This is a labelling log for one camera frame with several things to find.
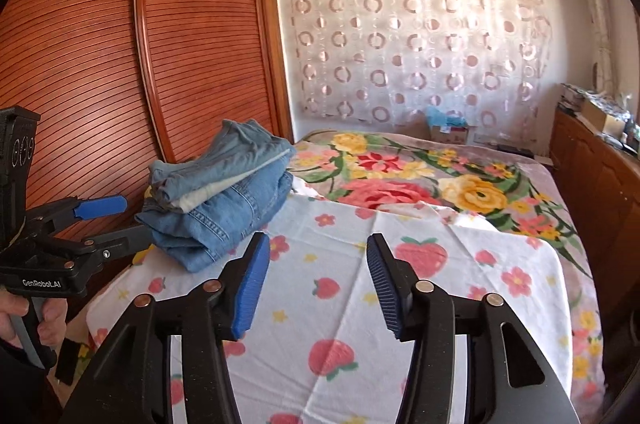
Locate left hand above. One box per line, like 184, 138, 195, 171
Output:
0, 285, 68, 350

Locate folded beige garment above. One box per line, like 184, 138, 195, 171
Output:
168, 154, 286, 213

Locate large floral bedspread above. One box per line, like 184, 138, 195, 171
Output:
288, 130, 604, 423

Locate white strawberry flower blanket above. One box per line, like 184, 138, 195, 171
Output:
86, 190, 574, 424

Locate wooden louvered wardrobe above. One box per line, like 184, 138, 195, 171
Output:
1, 0, 292, 241

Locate cardboard box on cabinet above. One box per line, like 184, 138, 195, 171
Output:
580, 100, 627, 139

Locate folded blue jeans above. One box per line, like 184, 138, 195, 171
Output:
136, 154, 293, 273

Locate wooden side cabinet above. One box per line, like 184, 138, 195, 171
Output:
549, 110, 639, 328

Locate circle patterned sheer curtain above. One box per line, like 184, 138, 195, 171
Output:
279, 0, 552, 143

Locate cardboard box with blue cloth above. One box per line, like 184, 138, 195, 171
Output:
426, 105, 473, 144

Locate teal grey pants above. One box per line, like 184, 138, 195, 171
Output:
150, 119, 293, 211

